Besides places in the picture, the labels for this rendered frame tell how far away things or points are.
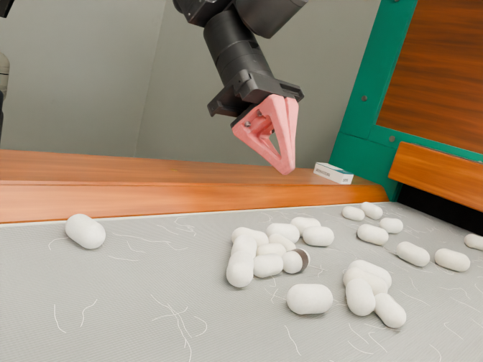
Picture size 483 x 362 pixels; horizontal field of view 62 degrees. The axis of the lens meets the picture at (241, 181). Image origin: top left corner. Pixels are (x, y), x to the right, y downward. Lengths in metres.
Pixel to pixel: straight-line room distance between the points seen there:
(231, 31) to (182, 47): 2.04
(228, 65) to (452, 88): 0.48
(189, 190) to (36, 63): 1.98
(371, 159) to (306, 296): 0.60
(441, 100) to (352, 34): 1.09
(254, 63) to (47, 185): 0.25
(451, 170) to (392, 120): 0.18
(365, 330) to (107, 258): 0.19
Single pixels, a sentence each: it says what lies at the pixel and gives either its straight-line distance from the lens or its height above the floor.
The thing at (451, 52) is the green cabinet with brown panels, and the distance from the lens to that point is 0.85.
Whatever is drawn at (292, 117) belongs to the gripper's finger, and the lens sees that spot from 0.44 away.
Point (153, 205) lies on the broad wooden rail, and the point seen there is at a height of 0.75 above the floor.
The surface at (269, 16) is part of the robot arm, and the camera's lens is 0.46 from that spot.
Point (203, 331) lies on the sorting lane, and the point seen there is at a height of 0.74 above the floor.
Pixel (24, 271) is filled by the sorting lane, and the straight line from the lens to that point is 0.28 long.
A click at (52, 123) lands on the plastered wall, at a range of 2.46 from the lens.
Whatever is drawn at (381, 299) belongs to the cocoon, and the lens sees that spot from 0.33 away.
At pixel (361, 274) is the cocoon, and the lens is 0.35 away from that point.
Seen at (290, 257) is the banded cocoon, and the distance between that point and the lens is 0.34.
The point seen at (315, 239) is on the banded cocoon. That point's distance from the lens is 0.42.
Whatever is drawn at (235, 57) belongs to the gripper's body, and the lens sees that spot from 0.46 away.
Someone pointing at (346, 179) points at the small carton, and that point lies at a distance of 0.71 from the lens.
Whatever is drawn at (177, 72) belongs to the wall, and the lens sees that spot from 2.52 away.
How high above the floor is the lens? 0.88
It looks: 13 degrees down
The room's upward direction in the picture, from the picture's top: 15 degrees clockwise
